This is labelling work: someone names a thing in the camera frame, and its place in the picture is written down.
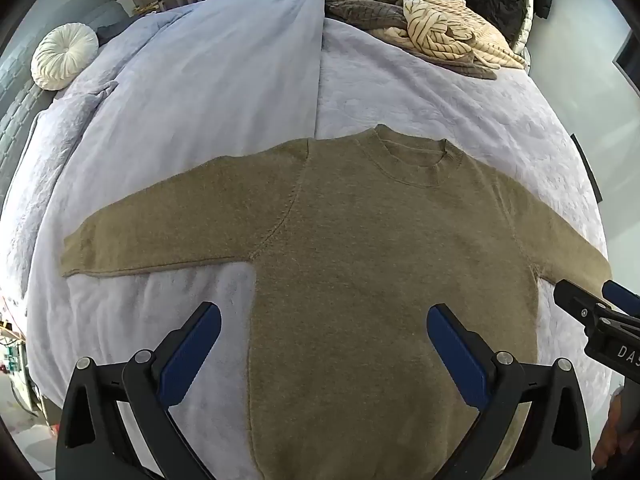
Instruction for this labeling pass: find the dark wall screen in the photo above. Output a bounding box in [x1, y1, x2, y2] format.
[612, 34, 640, 92]

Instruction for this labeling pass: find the light blue duvet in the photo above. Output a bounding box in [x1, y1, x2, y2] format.
[45, 0, 333, 241]

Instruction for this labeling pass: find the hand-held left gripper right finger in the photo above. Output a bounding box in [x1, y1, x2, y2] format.
[426, 303, 593, 480]

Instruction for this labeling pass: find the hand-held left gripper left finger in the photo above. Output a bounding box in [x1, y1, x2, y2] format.
[56, 302, 222, 480]

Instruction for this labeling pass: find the cream striped knit garment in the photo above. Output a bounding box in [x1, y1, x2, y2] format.
[402, 0, 527, 69]

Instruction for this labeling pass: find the olive brown knit sweater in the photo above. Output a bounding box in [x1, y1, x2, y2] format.
[60, 124, 613, 480]

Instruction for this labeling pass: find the grey padded headboard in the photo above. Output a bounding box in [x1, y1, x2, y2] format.
[0, 0, 129, 206]

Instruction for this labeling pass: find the round white pleated pillow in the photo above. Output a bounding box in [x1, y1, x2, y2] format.
[31, 23, 100, 91]

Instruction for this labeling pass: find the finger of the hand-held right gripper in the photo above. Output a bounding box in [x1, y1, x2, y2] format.
[553, 279, 618, 326]
[601, 280, 640, 317]

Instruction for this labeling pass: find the lavender fleece blanket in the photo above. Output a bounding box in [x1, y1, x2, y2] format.
[0, 15, 615, 480]

